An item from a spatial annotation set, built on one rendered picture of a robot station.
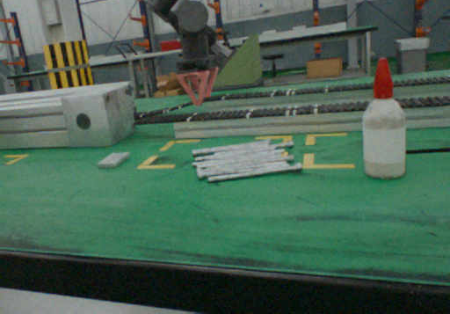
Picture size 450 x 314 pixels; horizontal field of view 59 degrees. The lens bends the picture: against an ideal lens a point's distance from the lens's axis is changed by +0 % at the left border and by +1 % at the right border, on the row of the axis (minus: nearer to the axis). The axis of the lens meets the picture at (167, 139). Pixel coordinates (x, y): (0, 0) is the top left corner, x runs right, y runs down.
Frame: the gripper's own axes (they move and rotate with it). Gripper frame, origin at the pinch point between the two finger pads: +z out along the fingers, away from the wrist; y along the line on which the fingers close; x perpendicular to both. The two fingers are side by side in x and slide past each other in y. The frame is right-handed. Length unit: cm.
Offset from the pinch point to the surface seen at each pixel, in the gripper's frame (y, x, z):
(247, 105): 1.2, 10.2, 1.7
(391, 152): 40, 32, 0
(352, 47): -740, 59, 41
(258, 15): -748, -106, -42
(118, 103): 19.3, -9.7, -3.7
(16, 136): 24.0, -31.1, 0.4
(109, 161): 35.0, -3.7, 2.4
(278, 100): 1.9, 16.5, 1.2
